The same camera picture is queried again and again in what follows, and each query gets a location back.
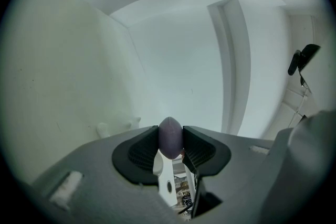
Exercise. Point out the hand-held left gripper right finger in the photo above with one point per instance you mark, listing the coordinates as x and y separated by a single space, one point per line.
218 157

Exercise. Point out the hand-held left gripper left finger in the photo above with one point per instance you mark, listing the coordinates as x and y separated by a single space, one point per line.
123 158

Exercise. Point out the purple bar of soap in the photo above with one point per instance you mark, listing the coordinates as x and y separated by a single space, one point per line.
170 137

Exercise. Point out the white basin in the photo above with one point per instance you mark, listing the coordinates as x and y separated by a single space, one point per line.
158 165

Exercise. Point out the black and white patterned rug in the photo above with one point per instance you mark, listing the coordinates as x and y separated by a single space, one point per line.
187 200

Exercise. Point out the black mounted device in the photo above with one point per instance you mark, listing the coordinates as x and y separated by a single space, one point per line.
305 56

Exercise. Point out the white wall hook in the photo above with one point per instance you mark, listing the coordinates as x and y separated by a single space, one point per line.
134 123
102 130

